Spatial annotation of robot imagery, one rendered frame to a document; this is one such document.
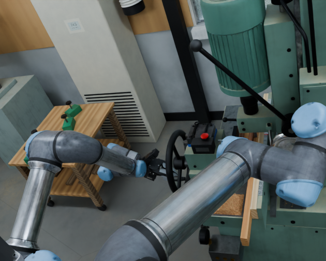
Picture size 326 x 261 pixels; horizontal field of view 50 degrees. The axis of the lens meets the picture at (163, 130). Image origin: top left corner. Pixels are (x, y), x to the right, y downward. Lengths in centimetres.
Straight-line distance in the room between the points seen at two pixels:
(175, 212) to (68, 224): 218
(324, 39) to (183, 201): 59
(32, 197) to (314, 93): 92
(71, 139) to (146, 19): 159
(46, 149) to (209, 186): 76
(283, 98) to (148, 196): 164
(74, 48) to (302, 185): 223
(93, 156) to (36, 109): 205
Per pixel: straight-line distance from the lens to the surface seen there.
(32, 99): 325
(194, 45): 98
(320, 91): 99
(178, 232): 59
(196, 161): 136
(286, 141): 118
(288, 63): 108
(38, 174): 128
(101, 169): 160
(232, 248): 146
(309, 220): 134
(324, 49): 102
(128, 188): 272
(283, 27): 103
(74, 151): 123
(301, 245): 148
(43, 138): 130
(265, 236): 146
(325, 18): 98
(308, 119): 72
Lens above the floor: 186
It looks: 37 degrees down
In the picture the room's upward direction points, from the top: 21 degrees counter-clockwise
